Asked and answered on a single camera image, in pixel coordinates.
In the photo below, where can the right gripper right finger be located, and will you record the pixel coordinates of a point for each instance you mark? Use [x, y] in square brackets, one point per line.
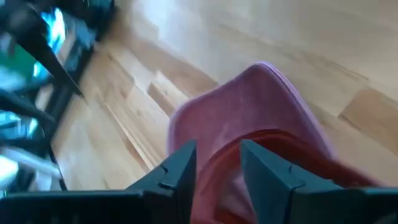
[270, 196]

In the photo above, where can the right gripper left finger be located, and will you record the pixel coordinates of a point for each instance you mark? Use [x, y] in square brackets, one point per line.
[174, 196]

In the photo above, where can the red baseball cap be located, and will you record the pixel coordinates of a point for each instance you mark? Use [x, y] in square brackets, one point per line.
[248, 109]

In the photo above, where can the black aluminium table frame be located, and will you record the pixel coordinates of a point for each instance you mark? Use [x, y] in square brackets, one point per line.
[46, 53]

